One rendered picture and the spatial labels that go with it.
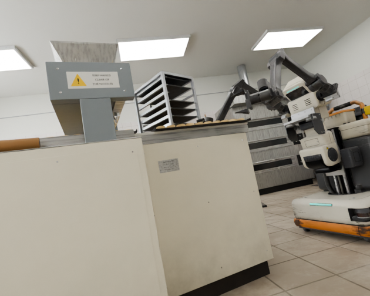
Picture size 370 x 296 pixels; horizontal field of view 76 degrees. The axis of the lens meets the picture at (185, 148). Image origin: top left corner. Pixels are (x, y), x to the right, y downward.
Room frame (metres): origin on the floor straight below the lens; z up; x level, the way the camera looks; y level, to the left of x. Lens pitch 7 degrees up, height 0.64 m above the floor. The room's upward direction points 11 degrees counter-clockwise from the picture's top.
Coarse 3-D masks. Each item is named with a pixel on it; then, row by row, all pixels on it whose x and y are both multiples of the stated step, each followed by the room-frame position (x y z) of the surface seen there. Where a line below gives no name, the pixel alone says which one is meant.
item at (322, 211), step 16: (320, 192) 2.17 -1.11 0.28; (368, 192) 1.79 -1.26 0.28; (304, 208) 1.98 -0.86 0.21; (320, 208) 1.84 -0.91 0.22; (336, 208) 1.72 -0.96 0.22; (352, 208) 1.67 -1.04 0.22; (368, 208) 1.57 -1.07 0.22; (304, 224) 2.01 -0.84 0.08; (320, 224) 1.87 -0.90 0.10; (336, 224) 1.75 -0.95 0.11; (352, 224) 1.65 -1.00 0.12; (368, 224) 1.57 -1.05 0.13
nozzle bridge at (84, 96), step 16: (48, 64) 0.87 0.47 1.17; (64, 64) 0.90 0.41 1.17; (80, 64) 0.92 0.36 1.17; (96, 64) 0.94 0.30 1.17; (112, 64) 0.97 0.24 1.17; (128, 64) 1.00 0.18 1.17; (48, 80) 0.87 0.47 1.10; (64, 80) 0.89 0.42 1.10; (80, 80) 0.92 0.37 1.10; (96, 80) 0.94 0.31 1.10; (112, 80) 0.97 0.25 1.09; (128, 80) 0.99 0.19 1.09; (64, 96) 0.89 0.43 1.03; (80, 96) 0.91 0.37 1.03; (96, 96) 0.94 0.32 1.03; (112, 96) 0.96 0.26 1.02; (128, 96) 0.99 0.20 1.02; (64, 112) 1.03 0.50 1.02; (80, 112) 1.07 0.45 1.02; (96, 112) 0.93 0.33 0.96; (112, 112) 0.96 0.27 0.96; (64, 128) 1.27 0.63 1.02; (80, 128) 1.33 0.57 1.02; (96, 128) 0.93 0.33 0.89; (112, 128) 0.95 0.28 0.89
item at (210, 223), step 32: (160, 160) 1.22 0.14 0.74; (192, 160) 1.29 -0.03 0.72; (224, 160) 1.37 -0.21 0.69; (160, 192) 1.21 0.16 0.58; (192, 192) 1.28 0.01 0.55; (224, 192) 1.35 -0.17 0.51; (256, 192) 1.44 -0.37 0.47; (160, 224) 1.20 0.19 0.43; (192, 224) 1.26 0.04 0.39; (224, 224) 1.34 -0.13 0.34; (256, 224) 1.42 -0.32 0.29; (192, 256) 1.25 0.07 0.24; (224, 256) 1.32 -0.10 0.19; (256, 256) 1.40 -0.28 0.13; (192, 288) 1.24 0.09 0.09; (224, 288) 1.34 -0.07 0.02
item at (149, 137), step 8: (192, 128) 1.32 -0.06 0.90; (200, 128) 1.34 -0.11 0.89; (208, 128) 1.36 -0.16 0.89; (216, 128) 1.38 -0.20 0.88; (224, 128) 1.40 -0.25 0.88; (232, 128) 1.42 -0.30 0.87; (240, 128) 1.44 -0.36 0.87; (136, 136) 1.19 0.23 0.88; (144, 136) 1.21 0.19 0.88; (152, 136) 1.22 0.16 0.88; (160, 136) 1.24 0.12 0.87; (168, 136) 1.26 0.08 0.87; (176, 136) 1.28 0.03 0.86; (184, 136) 1.30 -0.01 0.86; (192, 136) 1.31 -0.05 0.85; (200, 136) 1.33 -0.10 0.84
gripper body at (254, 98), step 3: (246, 90) 1.26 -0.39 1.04; (246, 93) 1.27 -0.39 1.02; (249, 93) 1.31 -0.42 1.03; (255, 93) 1.26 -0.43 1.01; (258, 93) 1.25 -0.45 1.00; (249, 96) 1.27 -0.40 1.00; (252, 96) 1.26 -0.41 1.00; (255, 96) 1.25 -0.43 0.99; (249, 99) 1.26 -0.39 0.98; (252, 99) 1.26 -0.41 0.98; (255, 99) 1.26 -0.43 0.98; (258, 99) 1.25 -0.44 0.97; (252, 102) 1.27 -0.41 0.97; (255, 102) 1.27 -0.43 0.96; (258, 102) 1.27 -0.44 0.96; (252, 108) 1.29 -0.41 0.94
